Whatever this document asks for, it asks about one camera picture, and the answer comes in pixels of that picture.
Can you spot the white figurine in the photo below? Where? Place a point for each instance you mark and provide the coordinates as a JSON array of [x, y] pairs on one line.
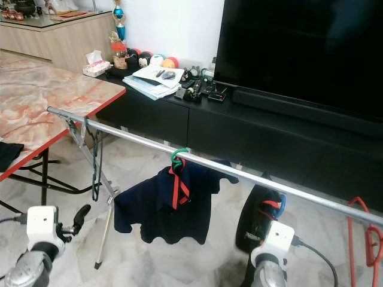
[[61, 5]]

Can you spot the light wooden cabinet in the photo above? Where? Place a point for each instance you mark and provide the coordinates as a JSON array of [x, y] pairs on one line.
[[54, 40]]

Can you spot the black round toy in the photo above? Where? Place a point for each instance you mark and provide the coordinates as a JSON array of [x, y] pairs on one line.
[[139, 58]]

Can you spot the red plastic hanger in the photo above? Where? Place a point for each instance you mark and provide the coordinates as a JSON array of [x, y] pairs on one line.
[[349, 233]]

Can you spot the red flat tray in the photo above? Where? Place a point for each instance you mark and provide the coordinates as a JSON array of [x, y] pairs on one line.
[[72, 14]]

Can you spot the black soundbar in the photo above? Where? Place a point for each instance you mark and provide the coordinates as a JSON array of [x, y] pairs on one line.
[[281, 106]]

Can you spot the silver metal clothes rack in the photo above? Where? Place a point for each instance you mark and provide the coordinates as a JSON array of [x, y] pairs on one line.
[[131, 138]]

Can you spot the black television console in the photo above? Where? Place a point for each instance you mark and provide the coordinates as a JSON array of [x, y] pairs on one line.
[[233, 140]]

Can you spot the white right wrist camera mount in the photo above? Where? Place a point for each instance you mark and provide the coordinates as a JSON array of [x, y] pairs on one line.
[[274, 239]]

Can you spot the orange yellow ball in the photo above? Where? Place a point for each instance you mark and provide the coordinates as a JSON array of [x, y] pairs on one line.
[[170, 63]]

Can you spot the black shirt with red collar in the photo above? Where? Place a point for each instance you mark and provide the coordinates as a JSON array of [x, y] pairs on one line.
[[251, 221]]

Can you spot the thin black hanger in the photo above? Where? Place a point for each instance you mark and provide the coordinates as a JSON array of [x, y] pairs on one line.
[[96, 196]]

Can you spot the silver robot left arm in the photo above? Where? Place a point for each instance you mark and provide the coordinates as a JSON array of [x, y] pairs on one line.
[[30, 272]]

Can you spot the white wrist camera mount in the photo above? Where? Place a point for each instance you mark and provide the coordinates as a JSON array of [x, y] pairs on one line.
[[274, 239], [45, 227]]

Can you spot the black desk gadget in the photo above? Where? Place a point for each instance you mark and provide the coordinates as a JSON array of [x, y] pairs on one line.
[[196, 91]]

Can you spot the marble top folding table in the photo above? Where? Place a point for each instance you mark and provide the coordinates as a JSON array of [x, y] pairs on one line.
[[48, 89]]

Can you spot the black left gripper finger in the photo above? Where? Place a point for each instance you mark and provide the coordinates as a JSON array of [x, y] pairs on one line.
[[84, 216]]

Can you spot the black clothes pile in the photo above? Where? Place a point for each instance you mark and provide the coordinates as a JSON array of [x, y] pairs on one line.
[[9, 156]]

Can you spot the white tissue box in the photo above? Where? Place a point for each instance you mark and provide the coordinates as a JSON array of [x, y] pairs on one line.
[[96, 67]]

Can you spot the white blue ball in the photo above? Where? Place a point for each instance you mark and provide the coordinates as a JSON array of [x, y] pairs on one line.
[[156, 60]]

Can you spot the large black television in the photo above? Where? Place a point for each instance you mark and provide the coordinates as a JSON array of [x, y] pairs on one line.
[[293, 48]]

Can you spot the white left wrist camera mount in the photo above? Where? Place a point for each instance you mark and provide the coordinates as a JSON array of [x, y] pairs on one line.
[[45, 227]]

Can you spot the blue plastic hanger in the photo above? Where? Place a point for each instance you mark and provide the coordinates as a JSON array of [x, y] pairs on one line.
[[283, 204]]

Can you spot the green plastic hanger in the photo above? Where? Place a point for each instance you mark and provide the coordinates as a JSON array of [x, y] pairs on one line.
[[176, 159]]

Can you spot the navy shirt with red trim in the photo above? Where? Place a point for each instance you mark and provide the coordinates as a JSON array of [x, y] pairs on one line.
[[149, 206]]

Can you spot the red lidded jar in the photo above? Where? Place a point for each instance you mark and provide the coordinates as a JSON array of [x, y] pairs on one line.
[[119, 58]]

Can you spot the stack of papers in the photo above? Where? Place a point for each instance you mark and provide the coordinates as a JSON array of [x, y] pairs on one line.
[[152, 82]]

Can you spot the blue gold trophy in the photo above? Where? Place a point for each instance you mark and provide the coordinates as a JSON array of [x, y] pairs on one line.
[[119, 28]]

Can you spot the black flat box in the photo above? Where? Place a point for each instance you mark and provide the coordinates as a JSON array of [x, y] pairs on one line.
[[217, 94]]

